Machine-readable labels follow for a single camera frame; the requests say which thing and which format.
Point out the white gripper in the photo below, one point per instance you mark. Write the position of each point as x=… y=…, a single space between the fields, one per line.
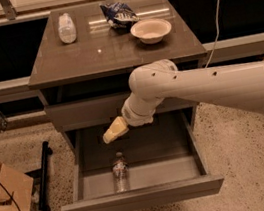
x=133 y=115

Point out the clear plastic water bottle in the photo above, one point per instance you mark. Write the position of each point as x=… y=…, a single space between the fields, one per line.
x=120 y=173

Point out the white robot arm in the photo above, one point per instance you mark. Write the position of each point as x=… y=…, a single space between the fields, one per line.
x=238 y=86

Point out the grey top drawer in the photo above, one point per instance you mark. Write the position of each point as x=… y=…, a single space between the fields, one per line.
x=89 y=112

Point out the open grey middle drawer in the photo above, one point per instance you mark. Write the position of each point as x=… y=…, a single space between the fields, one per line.
x=165 y=166

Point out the grey drawer cabinet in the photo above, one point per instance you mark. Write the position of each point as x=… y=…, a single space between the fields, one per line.
x=99 y=62

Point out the white plastic bottle lying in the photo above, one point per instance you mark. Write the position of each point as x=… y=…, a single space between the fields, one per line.
x=66 y=29

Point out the black metal bar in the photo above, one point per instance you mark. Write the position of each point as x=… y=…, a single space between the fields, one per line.
x=46 y=151

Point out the white paper bowl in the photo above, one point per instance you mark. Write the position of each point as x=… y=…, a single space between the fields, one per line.
x=151 y=31

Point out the blue white chip bag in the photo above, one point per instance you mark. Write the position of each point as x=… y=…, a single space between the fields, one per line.
x=119 y=15

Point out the metal window rail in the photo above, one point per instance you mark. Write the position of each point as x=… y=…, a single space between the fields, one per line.
x=225 y=50

